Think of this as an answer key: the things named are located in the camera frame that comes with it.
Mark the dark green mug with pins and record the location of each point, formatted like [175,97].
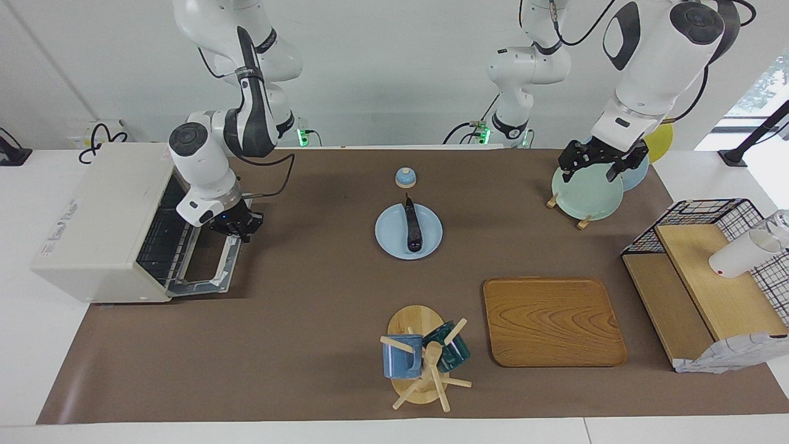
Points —
[456,354]

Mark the wooden plate rack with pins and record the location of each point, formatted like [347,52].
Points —
[583,223]

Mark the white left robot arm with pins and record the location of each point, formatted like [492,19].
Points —
[653,68]

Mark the pale blue racked plate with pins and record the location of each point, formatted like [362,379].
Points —
[636,179]

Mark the dark purple eggplant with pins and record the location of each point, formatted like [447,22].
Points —
[413,228]

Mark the wooden mug tree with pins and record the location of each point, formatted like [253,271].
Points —
[413,320]

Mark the yellow plate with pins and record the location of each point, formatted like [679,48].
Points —
[661,145]

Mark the wooden shelf unit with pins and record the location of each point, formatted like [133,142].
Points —
[721,302]

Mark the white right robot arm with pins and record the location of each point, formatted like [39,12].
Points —
[203,160]

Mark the cream toaster oven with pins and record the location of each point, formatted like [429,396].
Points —
[92,216]

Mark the mint green plate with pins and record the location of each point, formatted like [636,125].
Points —
[585,194]

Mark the white cup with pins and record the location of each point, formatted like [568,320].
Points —
[736,256]

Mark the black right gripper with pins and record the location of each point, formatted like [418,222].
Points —
[237,221]

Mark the blue mug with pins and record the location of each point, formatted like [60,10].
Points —
[397,364]

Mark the small blue lid wooden knob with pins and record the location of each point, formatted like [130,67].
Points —
[405,179]

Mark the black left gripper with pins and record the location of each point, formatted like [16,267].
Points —
[595,153]

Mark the black clamp base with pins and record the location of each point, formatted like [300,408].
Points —
[12,157]

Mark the wooden serving tray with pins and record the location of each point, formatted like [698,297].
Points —
[555,324]

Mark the grey patterned cloth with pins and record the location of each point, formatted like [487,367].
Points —
[727,357]

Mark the light blue plate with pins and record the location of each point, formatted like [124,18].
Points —
[391,234]

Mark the brown table mat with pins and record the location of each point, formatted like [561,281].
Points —
[296,320]

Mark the clear glass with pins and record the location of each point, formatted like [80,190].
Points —
[781,222]

